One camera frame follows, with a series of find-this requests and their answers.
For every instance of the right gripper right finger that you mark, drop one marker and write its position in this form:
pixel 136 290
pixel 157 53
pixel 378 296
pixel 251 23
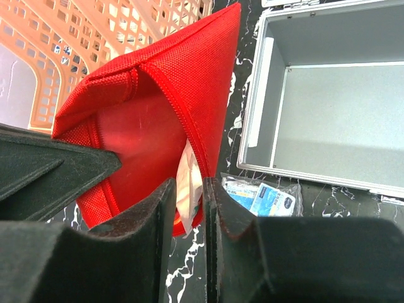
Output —
pixel 297 259

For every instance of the blue bandage packet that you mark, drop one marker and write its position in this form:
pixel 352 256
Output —
pixel 264 199

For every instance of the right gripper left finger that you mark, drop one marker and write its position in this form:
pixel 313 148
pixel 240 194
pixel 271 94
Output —
pixel 121 260

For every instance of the silver metal medicine case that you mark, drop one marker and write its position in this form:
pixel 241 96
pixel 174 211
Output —
pixel 325 102

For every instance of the red first aid pouch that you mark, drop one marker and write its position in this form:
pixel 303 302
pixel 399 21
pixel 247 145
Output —
pixel 146 106

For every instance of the cotton swab packet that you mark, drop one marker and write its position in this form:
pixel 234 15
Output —
pixel 189 188

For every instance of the orange plastic file organizer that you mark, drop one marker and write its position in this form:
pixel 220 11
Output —
pixel 48 47

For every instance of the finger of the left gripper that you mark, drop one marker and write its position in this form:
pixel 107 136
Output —
pixel 40 176

